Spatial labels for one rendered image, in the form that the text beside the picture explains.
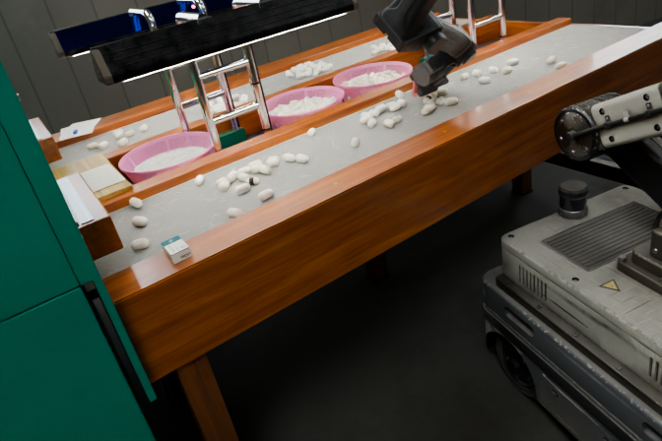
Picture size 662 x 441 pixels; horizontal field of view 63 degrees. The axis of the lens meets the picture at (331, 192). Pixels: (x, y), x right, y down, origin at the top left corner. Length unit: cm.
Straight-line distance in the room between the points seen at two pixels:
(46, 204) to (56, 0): 227
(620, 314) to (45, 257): 102
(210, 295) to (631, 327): 79
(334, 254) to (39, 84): 224
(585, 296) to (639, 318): 11
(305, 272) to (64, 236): 47
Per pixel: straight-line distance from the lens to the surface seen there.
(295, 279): 109
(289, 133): 147
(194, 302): 101
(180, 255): 99
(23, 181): 83
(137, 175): 147
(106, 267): 113
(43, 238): 85
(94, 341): 94
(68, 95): 310
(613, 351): 127
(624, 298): 125
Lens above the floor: 125
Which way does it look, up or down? 27 degrees down
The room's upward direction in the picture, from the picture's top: 12 degrees counter-clockwise
